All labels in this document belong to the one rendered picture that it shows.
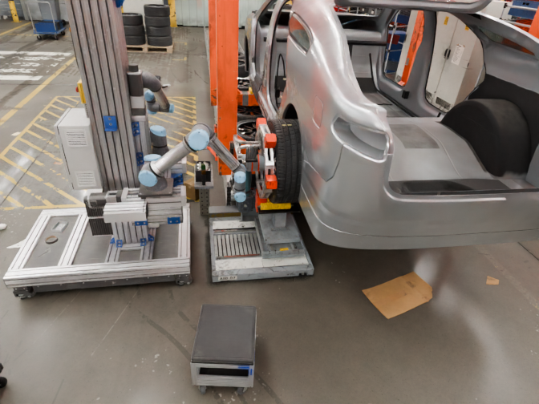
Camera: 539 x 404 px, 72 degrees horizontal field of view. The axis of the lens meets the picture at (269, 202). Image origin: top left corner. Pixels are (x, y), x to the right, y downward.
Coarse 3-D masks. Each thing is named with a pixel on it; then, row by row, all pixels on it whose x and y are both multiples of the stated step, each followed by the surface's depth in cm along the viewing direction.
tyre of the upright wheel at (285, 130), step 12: (276, 120) 277; (288, 120) 279; (276, 132) 265; (288, 132) 267; (276, 144) 264; (288, 144) 262; (300, 144) 263; (276, 156) 266; (288, 156) 261; (300, 156) 262; (288, 168) 262; (300, 168) 263; (288, 180) 265; (300, 180) 267; (276, 192) 272; (288, 192) 274
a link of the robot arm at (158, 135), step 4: (152, 128) 282; (156, 128) 284; (160, 128) 285; (164, 128) 288; (152, 132) 281; (156, 132) 281; (160, 132) 282; (164, 132) 285; (152, 136) 283; (156, 136) 283; (160, 136) 284; (164, 136) 286; (152, 140) 285; (156, 140) 284; (160, 140) 285; (164, 140) 288; (152, 144) 288; (156, 144) 286; (160, 144) 287; (164, 144) 289
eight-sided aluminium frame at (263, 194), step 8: (264, 128) 284; (256, 136) 302; (264, 136) 266; (264, 152) 266; (272, 152) 265; (272, 160) 264; (272, 168) 264; (256, 176) 312; (264, 176) 271; (256, 184) 311; (264, 184) 272; (264, 192) 276
